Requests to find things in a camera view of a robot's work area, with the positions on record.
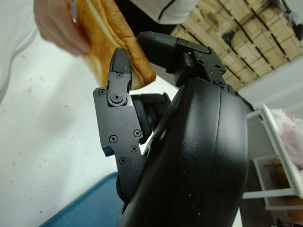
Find person's bare hand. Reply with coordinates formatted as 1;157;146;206
33;0;91;57

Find black equipment by crates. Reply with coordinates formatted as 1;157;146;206
283;0;303;33

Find wooden plywood crates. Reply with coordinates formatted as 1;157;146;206
169;0;303;91

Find white metal shelf frame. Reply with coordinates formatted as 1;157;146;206
241;103;303;211

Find white pink plastic bag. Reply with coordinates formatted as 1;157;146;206
269;107;303;171

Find blue plastic tray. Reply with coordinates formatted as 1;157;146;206
39;171;124;227

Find person in white jacket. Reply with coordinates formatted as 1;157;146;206
127;0;198;25

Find golden toast slice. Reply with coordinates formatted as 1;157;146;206
75;0;157;91

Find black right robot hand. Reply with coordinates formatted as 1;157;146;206
93;31;250;227

